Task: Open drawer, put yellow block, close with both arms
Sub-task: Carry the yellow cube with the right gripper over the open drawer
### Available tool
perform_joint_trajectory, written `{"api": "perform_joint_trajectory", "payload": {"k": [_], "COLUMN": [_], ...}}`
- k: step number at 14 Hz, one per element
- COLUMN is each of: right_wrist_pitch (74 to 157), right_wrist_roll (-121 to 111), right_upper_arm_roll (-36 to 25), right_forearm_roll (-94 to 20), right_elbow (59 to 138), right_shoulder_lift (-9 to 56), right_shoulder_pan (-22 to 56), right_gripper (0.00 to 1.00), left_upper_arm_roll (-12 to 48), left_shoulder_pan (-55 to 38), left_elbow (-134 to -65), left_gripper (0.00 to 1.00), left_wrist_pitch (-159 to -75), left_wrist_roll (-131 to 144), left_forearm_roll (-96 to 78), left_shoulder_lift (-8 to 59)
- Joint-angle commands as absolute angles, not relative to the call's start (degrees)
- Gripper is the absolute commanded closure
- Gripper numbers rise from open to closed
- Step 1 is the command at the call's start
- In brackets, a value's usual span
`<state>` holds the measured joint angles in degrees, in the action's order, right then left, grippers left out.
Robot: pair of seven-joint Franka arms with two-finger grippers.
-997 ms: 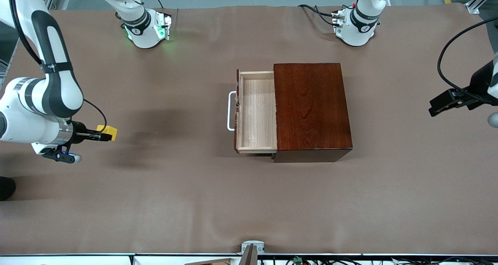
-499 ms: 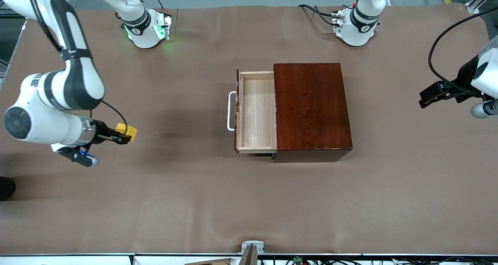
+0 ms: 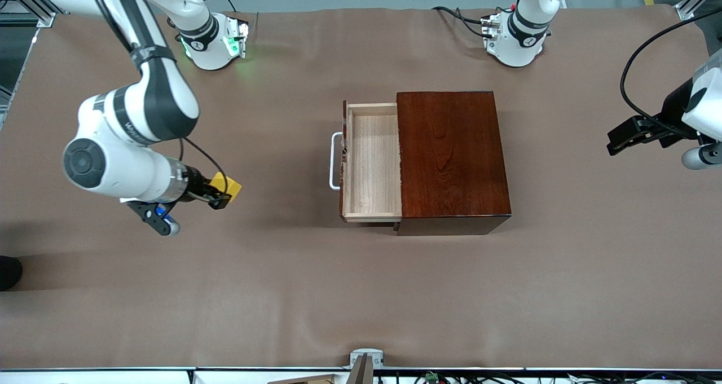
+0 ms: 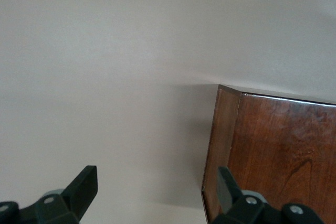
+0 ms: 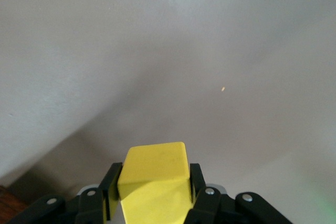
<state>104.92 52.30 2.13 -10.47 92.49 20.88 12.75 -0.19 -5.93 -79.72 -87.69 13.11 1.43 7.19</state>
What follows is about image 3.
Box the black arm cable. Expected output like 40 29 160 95
179 138 229 196
620 9 722 140

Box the light wood drawer white handle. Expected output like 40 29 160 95
329 100 403 223

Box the table cover mat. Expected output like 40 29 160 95
0 3 722 369

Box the yellow block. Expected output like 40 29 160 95
212 172 243 203

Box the dark brown wooden cabinet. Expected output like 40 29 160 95
395 90 513 237

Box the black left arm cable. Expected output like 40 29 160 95
620 9 722 140

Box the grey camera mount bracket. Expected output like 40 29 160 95
349 348 385 384

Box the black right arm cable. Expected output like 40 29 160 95
179 138 229 196

